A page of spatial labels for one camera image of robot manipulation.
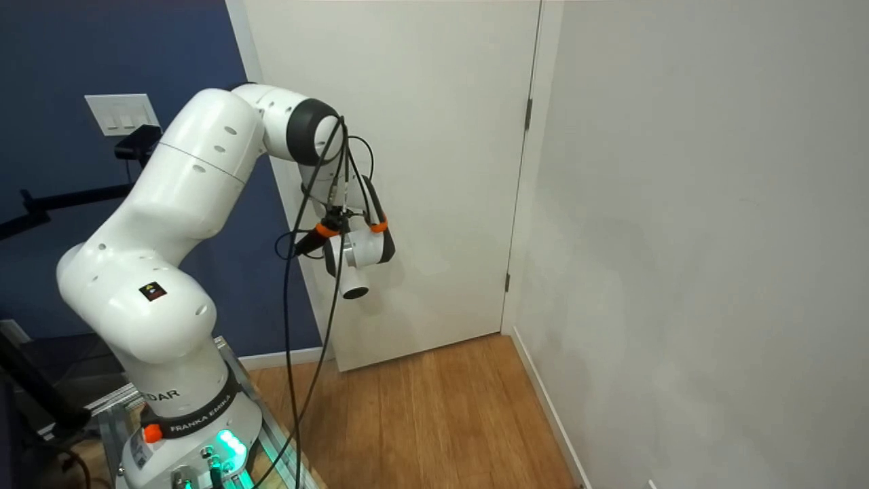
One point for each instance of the white door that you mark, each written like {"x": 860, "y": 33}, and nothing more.
{"x": 435, "y": 164}

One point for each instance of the robot base cart green light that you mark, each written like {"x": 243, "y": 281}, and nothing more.
{"x": 289, "y": 463}

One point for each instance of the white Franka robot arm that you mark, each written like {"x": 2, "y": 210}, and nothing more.
{"x": 164, "y": 234}

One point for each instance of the metal door hinge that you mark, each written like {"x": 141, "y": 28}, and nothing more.
{"x": 527, "y": 115}
{"x": 508, "y": 285}

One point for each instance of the white baseboard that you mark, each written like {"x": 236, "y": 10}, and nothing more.
{"x": 551, "y": 410}

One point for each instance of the white door frame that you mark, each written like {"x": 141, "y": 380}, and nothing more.
{"x": 545, "y": 181}

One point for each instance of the black equipment bracket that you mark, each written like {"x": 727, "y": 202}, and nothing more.
{"x": 35, "y": 391}

